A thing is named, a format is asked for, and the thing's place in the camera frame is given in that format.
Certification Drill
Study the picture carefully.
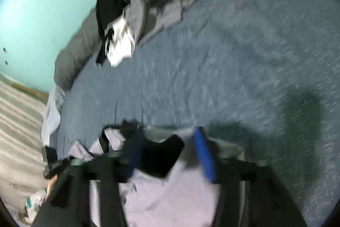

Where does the pale lavender crumpled blanket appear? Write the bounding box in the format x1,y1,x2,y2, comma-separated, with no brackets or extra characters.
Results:
41,85,65,146

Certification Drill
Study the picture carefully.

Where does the bed with blue sheet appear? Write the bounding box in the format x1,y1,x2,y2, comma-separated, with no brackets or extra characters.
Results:
42,0,340,227

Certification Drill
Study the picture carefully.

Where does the dark grey rolled duvet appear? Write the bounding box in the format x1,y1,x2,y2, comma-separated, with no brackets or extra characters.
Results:
53,0,239,90

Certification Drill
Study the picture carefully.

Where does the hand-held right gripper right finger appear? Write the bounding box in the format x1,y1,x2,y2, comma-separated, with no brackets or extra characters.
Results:
193,126,307,227

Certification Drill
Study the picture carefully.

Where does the black and white ruffled garment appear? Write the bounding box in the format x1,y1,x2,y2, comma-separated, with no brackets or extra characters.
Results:
95,0,136,68

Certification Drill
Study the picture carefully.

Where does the wooden pole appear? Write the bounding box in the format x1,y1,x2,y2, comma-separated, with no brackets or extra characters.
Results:
11,82,50,101

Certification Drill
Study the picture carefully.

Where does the white teal plastic bag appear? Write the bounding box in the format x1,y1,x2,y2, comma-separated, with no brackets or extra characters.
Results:
25,188,49,217

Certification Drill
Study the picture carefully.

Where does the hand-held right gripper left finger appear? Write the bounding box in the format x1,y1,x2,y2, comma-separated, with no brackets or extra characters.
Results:
32,131,148,227

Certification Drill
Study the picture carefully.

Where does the light grey jacket black lining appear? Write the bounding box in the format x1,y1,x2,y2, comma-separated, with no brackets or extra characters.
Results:
68,121,246,227

